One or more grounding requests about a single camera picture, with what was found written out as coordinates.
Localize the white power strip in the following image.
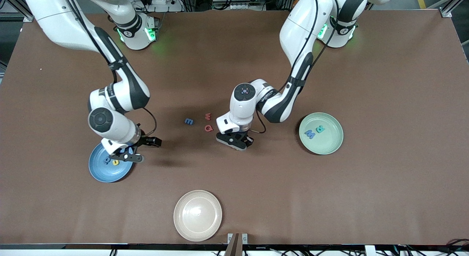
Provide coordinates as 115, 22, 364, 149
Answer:
145, 0, 184, 12

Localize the aluminium frame profile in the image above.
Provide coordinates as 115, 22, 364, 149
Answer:
0, 0, 26, 22
438, 0, 469, 18

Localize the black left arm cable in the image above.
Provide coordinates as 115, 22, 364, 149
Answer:
253, 0, 339, 134

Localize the blue plate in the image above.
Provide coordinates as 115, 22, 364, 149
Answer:
88, 142, 134, 183

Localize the metal bracket with bar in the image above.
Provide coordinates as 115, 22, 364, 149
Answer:
224, 233, 248, 256

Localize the green plate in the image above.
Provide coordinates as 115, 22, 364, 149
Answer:
299, 112, 344, 155

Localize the beige plate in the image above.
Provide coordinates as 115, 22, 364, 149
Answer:
173, 190, 223, 242

